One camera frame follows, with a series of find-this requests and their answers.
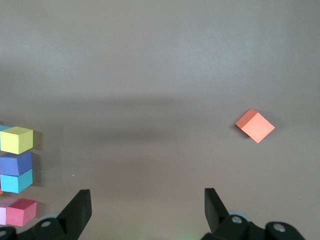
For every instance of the red foam cube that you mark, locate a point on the red foam cube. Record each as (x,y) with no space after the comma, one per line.
(21,212)

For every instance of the yellow foam cube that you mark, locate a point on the yellow foam cube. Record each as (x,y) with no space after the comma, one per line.
(16,140)

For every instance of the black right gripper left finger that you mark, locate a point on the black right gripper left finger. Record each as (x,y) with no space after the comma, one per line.
(72,220)

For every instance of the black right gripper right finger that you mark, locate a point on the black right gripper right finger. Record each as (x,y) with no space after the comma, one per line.
(220,225)

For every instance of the blue foam cube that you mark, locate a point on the blue foam cube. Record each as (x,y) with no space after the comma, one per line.
(3,128)
(16,181)

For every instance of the pink foam cube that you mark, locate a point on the pink foam cube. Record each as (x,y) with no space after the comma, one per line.
(3,212)

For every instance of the purple foam cube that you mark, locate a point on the purple foam cube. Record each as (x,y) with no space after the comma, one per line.
(16,163)

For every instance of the orange foam cube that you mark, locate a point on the orange foam cube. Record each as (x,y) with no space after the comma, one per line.
(255,126)

